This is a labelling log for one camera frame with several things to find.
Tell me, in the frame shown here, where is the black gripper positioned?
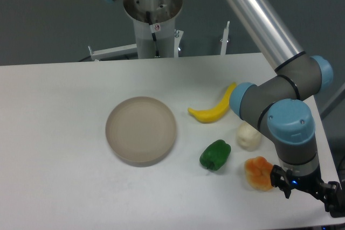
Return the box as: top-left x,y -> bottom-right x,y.
270,165 -> 343,217

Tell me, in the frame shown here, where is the yellow toy banana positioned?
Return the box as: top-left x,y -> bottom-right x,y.
188,82 -> 237,123

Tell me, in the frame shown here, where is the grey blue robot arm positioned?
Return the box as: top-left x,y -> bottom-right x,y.
106,0 -> 344,218

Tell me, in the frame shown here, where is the orange toy bread knot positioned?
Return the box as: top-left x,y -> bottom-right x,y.
244,156 -> 273,191

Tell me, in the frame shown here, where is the white toy garlic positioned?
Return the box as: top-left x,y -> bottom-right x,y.
236,122 -> 262,151

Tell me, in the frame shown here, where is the grey diagonal table leg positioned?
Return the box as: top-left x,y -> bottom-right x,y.
320,83 -> 345,120

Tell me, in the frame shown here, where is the green toy bell pepper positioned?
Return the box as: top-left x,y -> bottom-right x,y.
199,140 -> 231,171

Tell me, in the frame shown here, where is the beige round plate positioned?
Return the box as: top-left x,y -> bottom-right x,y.
105,96 -> 177,166

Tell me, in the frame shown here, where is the white metal upright bracket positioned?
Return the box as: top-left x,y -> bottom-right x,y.
220,20 -> 230,55

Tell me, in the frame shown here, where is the black base cable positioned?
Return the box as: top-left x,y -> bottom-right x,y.
145,11 -> 161,58

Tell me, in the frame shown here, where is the white metal frame bar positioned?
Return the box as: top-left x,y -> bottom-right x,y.
88,44 -> 137,61

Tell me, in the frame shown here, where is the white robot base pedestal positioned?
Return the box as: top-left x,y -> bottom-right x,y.
123,0 -> 183,59

